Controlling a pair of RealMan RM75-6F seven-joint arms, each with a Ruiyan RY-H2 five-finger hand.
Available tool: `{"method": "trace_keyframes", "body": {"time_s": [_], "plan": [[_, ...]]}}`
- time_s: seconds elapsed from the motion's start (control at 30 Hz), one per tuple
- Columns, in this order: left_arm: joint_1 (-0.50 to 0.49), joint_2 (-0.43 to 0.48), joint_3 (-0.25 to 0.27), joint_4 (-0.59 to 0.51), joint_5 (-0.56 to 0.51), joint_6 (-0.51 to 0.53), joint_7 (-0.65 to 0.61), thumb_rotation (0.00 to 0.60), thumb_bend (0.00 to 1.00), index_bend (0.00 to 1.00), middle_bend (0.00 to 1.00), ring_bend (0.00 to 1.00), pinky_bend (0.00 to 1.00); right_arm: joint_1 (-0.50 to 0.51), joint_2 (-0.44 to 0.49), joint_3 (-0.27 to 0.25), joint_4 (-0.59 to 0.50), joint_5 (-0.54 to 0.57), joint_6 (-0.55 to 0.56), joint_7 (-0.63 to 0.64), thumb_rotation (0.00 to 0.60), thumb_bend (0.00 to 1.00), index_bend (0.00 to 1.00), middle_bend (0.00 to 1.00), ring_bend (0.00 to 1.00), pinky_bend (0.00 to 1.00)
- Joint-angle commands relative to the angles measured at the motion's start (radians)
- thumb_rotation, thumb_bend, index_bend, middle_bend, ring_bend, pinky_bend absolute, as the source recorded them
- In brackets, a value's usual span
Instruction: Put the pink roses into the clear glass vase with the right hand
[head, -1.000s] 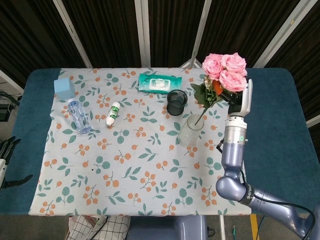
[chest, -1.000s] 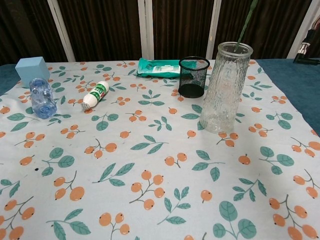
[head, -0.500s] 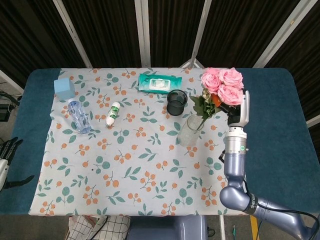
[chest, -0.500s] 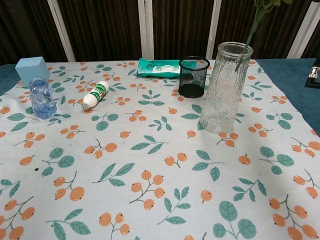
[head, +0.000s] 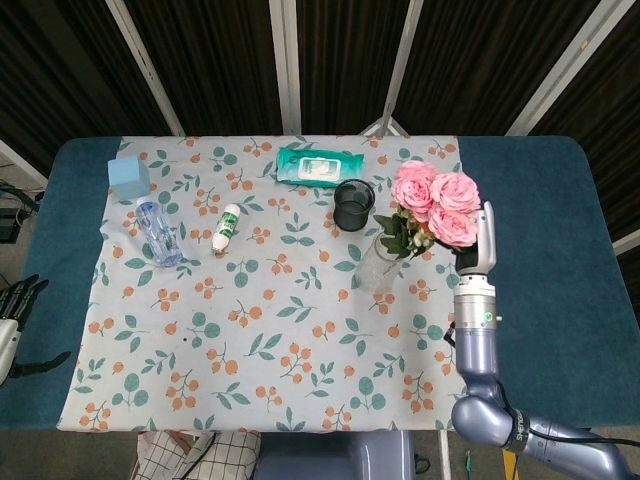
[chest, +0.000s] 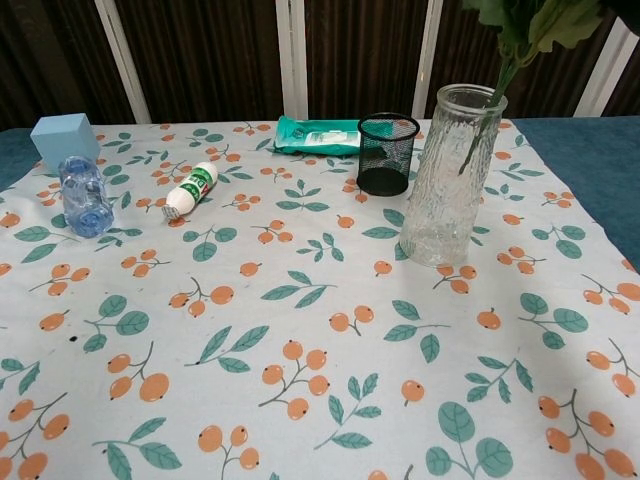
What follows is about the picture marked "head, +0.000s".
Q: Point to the clear textured glass vase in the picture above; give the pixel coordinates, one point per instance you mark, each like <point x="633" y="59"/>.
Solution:
<point x="375" y="270"/>

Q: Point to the dark pleated curtain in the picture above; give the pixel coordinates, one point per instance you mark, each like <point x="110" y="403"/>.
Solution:
<point x="225" y="60"/>

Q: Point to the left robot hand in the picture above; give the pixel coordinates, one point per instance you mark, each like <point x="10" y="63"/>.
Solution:
<point x="12" y="305"/>

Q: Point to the white metal frame post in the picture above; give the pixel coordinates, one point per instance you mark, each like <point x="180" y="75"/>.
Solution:
<point x="395" y="65"/>
<point x="145" y="70"/>
<point x="285" y="65"/>
<point x="555" y="70"/>

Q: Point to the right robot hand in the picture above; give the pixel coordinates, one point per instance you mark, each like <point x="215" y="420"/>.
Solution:
<point x="486" y="240"/>

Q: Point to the blue-grey robot torso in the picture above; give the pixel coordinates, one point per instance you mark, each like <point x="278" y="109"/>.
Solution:
<point x="340" y="460"/>

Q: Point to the checkered white fabric bag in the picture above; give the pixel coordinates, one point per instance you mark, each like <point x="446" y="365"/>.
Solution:
<point x="165" y="460"/>

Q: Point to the pink artificial rose bouquet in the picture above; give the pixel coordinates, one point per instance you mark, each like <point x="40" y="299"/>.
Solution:
<point x="450" y="195"/>

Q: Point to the clear plastic water bottle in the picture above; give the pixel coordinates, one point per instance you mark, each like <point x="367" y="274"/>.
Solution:
<point x="157" y="232"/>

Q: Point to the light blue foam cube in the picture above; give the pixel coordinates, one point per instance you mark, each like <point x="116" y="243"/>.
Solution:
<point x="127" y="175"/>

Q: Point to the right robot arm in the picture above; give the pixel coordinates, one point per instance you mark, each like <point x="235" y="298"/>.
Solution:
<point x="477" y="350"/>

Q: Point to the white metal frame bar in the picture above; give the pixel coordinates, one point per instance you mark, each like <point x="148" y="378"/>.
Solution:
<point x="627" y="243"/>
<point x="22" y="162"/>

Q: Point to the green wet wipes pack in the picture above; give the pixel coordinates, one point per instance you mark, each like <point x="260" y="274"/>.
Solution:
<point x="320" y="167"/>

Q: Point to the black mesh pen holder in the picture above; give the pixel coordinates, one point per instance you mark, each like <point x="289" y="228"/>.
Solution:
<point x="352" y="220"/>

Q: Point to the white table leg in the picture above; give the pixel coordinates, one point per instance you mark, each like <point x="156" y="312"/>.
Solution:
<point x="444" y="455"/>

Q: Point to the small white green-label bottle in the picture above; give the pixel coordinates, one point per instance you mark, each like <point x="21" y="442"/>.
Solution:
<point x="226" y="230"/>

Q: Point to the floral fruit print tablecloth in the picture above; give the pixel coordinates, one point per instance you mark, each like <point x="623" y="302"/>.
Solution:
<point x="280" y="300"/>

